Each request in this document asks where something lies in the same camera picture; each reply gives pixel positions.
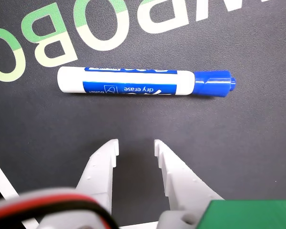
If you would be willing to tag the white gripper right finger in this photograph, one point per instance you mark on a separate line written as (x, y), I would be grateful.
(181, 186)

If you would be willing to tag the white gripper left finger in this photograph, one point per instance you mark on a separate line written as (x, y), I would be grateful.
(100, 171)

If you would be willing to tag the dark grey printed mat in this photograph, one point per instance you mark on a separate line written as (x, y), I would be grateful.
(143, 119)

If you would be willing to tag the green block on gripper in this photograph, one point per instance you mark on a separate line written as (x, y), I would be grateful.
(248, 214)

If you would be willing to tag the blue capped dry erase marker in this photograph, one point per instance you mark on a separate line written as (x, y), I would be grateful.
(133, 81)

